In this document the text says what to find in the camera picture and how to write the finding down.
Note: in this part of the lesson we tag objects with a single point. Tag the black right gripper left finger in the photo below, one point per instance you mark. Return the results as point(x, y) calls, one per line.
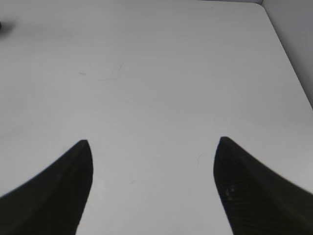
point(52, 202)

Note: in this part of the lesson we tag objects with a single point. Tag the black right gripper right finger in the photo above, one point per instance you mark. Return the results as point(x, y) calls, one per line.
point(257, 200)

